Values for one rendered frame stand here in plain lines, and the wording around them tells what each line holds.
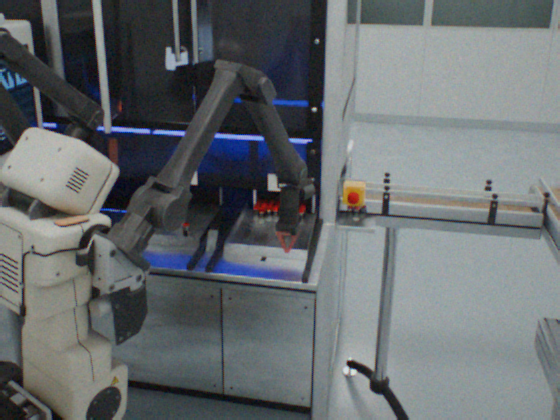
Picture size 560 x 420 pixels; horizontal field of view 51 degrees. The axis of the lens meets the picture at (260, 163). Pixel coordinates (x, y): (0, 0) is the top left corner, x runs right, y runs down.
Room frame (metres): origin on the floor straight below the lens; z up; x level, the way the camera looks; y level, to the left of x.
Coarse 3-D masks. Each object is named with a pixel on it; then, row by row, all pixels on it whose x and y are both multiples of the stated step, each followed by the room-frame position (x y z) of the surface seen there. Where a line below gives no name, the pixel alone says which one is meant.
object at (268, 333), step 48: (336, 240) 1.93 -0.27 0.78; (192, 288) 1.95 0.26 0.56; (240, 288) 1.91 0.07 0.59; (336, 288) 2.13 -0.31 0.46; (0, 336) 2.13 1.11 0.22; (144, 336) 2.00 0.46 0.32; (192, 336) 1.95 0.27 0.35; (240, 336) 1.92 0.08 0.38; (288, 336) 1.88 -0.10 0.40; (336, 336) 2.25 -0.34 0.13; (192, 384) 1.96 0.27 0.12; (240, 384) 1.92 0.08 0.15; (288, 384) 1.88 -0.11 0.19
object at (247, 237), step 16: (240, 224) 1.85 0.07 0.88; (256, 224) 1.85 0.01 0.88; (272, 224) 1.85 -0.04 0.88; (304, 224) 1.85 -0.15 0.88; (240, 240) 1.73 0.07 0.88; (256, 240) 1.73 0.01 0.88; (272, 240) 1.73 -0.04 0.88; (288, 240) 1.73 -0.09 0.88; (304, 240) 1.73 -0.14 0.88; (272, 256) 1.61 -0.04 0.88; (288, 256) 1.61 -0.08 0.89; (304, 256) 1.60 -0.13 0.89
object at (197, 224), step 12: (192, 204) 2.02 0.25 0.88; (204, 204) 2.02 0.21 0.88; (192, 216) 1.91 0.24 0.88; (204, 216) 1.91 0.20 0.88; (216, 216) 1.86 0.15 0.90; (156, 228) 1.81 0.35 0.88; (180, 228) 1.81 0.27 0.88; (192, 228) 1.81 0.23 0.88; (204, 228) 1.81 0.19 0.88; (156, 240) 1.70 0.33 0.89; (168, 240) 1.69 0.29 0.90; (180, 240) 1.69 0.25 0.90; (192, 240) 1.68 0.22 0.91
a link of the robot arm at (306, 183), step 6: (276, 174) 1.64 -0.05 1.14; (300, 174) 1.59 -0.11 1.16; (306, 174) 1.61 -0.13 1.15; (282, 180) 1.63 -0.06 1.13; (300, 180) 1.59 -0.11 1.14; (306, 180) 1.66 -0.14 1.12; (312, 180) 1.69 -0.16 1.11; (294, 186) 1.60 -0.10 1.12; (300, 186) 1.59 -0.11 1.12; (306, 186) 1.66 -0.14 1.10; (312, 186) 1.68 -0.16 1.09; (306, 192) 1.64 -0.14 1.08; (312, 192) 1.67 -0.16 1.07; (306, 198) 1.65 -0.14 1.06
